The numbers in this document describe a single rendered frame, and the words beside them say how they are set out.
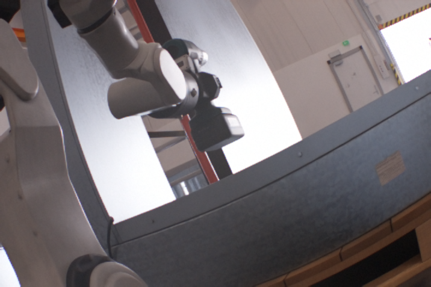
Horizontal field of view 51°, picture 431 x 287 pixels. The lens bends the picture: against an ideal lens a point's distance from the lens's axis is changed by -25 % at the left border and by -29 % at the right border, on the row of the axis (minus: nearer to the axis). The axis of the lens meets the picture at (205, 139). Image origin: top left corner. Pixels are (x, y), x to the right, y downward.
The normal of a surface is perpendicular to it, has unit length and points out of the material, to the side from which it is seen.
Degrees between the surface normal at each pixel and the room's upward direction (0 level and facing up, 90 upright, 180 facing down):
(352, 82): 90
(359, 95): 90
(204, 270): 90
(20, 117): 90
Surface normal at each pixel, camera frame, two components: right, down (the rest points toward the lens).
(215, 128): -0.32, 0.02
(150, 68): 0.27, -0.21
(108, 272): 0.81, -0.41
